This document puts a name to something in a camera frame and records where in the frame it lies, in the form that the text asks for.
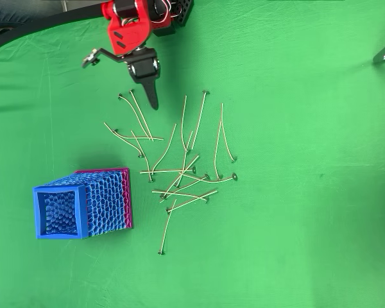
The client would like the green cloth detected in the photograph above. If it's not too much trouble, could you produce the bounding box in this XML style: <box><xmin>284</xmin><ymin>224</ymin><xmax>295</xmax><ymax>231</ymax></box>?
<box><xmin>0</xmin><ymin>0</ymin><xmax>385</xmax><ymax>308</ymax></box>

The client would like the person leg in jeans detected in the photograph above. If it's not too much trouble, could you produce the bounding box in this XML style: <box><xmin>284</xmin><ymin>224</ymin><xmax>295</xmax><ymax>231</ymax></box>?
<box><xmin>0</xmin><ymin>0</ymin><xmax>67</xmax><ymax>31</ymax></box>

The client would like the small camera circuit board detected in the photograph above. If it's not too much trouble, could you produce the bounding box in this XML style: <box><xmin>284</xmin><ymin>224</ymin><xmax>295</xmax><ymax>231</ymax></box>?
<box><xmin>81</xmin><ymin>47</ymin><xmax>101</xmax><ymax>69</ymax></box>

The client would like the black perforated arm base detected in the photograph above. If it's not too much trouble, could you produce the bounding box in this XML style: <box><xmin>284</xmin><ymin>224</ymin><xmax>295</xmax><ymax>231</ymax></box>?
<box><xmin>169</xmin><ymin>0</ymin><xmax>194</xmax><ymax>26</ymax></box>

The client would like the blue and magenta lattice basket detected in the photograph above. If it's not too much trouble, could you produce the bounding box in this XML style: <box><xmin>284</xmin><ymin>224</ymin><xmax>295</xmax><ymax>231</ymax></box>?
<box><xmin>31</xmin><ymin>166</ymin><xmax>134</xmax><ymax>241</ymax></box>

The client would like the candle wick with metal base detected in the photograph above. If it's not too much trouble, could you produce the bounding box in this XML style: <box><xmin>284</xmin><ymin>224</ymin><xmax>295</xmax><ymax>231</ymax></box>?
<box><xmin>178</xmin><ymin>172</ymin><xmax>238</xmax><ymax>184</ymax></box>
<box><xmin>221</xmin><ymin>102</ymin><xmax>238</xmax><ymax>163</ymax></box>
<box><xmin>191</xmin><ymin>90</ymin><xmax>210</xmax><ymax>151</ymax></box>
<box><xmin>149</xmin><ymin>123</ymin><xmax>178</xmax><ymax>178</ymax></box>
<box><xmin>180</xmin><ymin>94</ymin><xmax>191</xmax><ymax>153</ymax></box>
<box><xmin>214</xmin><ymin>121</ymin><xmax>223</xmax><ymax>180</ymax></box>
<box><xmin>117</xmin><ymin>92</ymin><xmax>151</xmax><ymax>141</ymax></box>
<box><xmin>157</xmin><ymin>198</ymin><xmax>177</xmax><ymax>256</ymax></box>
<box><xmin>128</xmin><ymin>89</ymin><xmax>155</xmax><ymax>142</ymax></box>
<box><xmin>159</xmin><ymin>173</ymin><xmax>210</xmax><ymax>204</ymax></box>
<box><xmin>139</xmin><ymin>166</ymin><xmax>198</xmax><ymax>175</ymax></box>
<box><xmin>113</xmin><ymin>128</ymin><xmax>164</xmax><ymax>141</ymax></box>
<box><xmin>130</xmin><ymin>130</ymin><xmax>155</xmax><ymax>184</ymax></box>
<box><xmin>175</xmin><ymin>130</ymin><xmax>194</xmax><ymax>189</ymax></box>
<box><xmin>166</xmin><ymin>189</ymin><xmax>218</xmax><ymax>214</ymax></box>
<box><xmin>103</xmin><ymin>122</ymin><xmax>144</xmax><ymax>160</ymax></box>
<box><xmin>159</xmin><ymin>155</ymin><xmax>200</xmax><ymax>200</ymax></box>
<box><xmin>151</xmin><ymin>190</ymin><xmax>210</xmax><ymax>204</ymax></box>

